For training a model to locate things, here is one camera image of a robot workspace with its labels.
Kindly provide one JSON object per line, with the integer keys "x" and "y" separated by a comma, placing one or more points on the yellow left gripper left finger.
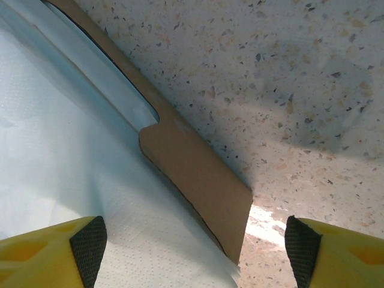
{"x": 33, "y": 261}

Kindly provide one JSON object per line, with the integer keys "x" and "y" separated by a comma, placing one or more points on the brown cardboard napkin tray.
{"x": 195, "y": 180}

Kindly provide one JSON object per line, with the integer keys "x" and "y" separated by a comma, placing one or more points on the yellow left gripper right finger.
{"x": 351, "y": 261}

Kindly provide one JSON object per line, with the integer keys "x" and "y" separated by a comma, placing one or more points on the white paper napkin stack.
{"x": 60, "y": 150}

